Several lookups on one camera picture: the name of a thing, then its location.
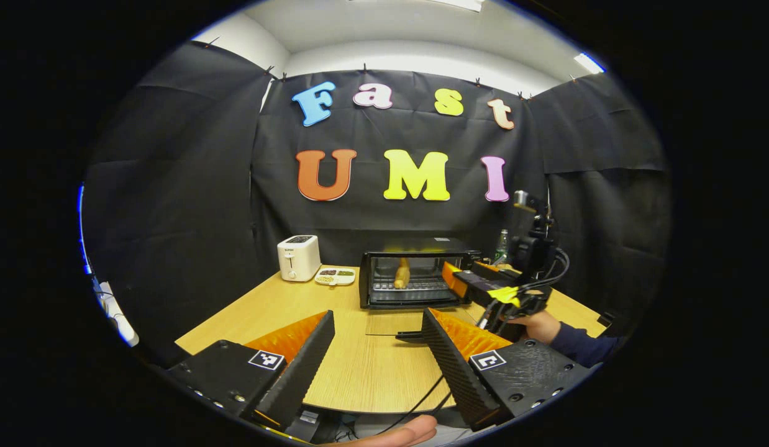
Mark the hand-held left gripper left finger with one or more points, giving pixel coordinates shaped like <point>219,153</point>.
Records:
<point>297,372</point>

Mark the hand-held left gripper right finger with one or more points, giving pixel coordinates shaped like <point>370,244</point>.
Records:
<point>453,366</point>

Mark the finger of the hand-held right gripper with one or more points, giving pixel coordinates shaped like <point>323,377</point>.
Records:
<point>499,270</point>
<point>477,287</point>

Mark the golden croissant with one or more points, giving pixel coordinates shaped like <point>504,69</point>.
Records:
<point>402,274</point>

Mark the black electric oven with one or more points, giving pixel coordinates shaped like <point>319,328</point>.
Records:
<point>384,248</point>

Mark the clear plastic water bottle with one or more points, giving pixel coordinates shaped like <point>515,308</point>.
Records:
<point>501,245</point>

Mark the black table clamp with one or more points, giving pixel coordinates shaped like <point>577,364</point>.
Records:
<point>606,319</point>

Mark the white divided snack tray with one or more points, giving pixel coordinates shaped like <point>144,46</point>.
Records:
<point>335,275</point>

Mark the white toaster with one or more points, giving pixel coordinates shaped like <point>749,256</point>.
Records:
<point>297,257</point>

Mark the small ceiling light panel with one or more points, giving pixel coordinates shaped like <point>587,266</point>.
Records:
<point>589,63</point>

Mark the black backdrop cloth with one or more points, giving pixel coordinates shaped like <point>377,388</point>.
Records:
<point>173,186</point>

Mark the large ceiling light panel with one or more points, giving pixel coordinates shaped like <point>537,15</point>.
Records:
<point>459,4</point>

